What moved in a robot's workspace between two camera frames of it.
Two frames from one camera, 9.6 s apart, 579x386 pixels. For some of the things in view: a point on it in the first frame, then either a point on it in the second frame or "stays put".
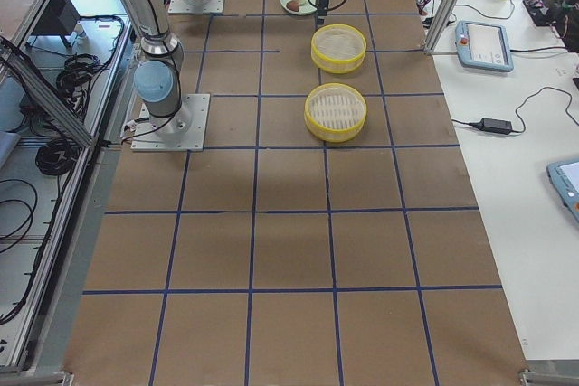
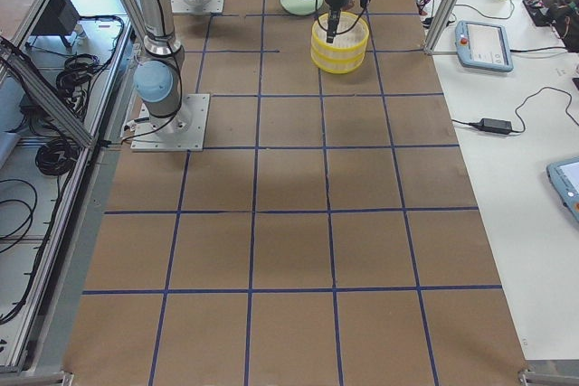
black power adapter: x=496 y=126 stays put
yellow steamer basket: x=335 y=112 -> x=349 y=42
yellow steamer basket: x=337 y=49 stays put
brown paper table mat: x=278 y=258 stays put
